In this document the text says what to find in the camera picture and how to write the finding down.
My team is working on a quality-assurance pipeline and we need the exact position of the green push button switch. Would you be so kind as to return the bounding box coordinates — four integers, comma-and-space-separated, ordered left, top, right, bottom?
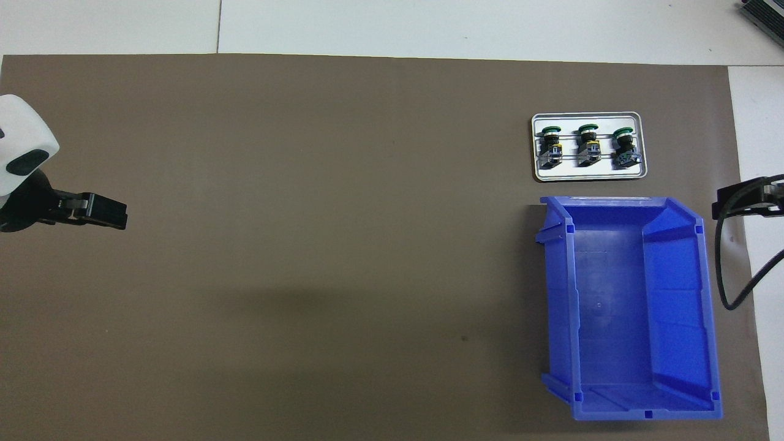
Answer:
536, 124, 564, 170
611, 126, 642, 169
576, 123, 605, 168

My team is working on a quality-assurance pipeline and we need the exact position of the blue plastic storage bin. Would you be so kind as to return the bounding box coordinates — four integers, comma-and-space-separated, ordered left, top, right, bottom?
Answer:
535, 196, 723, 422

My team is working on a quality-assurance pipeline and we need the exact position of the brown table mat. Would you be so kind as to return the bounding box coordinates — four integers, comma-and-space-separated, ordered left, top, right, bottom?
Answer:
0, 54, 771, 441

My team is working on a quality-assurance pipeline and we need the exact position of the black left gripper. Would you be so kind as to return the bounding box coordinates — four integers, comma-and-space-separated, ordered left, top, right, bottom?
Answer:
0, 170, 128, 234

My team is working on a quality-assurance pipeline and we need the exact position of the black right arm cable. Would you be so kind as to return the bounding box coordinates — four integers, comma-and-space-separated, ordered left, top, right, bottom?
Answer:
715, 175, 784, 311

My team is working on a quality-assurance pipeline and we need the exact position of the grey ribbed device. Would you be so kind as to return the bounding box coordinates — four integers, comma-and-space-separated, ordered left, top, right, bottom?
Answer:
738, 0, 784, 40

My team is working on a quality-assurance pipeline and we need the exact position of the silver metal tray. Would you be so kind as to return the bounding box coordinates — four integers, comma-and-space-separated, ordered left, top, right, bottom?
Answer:
531, 111, 649, 183

